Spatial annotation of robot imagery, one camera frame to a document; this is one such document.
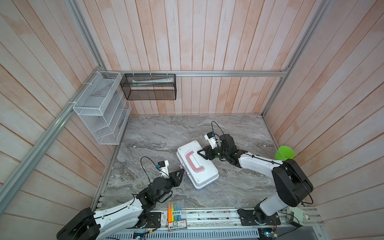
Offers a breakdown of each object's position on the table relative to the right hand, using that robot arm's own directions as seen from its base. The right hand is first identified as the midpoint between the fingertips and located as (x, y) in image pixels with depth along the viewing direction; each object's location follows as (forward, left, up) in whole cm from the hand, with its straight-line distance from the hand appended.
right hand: (200, 151), depth 87 cm
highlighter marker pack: (-33, +12, -8) cm, 36 cm away
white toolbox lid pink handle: (-12, +1, +1) cm, 12 cm away
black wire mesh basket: (+44, +36, +15) cm, 59 cm away
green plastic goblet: (-3, -45, +5) cm, 46 cm away
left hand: (-14, +9, 0) cm, 16 cm away
